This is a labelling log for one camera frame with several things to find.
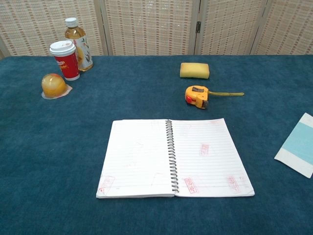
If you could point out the light blue card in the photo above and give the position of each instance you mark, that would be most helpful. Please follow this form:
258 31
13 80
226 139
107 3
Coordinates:
297 144

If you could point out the open spiral lined notebook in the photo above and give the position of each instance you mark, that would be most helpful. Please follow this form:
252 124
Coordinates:
146 159

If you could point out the yellow tape measure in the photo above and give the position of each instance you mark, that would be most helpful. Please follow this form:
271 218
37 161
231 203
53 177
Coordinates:
196 96

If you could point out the yellow sponge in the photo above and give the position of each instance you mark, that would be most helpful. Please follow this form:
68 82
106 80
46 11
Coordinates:
194 70

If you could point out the woven folding screen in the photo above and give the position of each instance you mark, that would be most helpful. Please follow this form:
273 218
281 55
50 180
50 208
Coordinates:
151 27

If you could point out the blue table cloth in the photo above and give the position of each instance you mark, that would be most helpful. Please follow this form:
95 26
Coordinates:
61 147

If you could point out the tea bottle white cap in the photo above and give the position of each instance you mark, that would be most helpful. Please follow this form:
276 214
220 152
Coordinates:
82 46

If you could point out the red paper cup white lid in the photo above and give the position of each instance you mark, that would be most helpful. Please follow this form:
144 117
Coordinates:
66 62

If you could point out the orange fruit jelly cup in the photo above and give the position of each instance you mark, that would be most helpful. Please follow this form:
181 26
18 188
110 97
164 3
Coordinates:
53 85

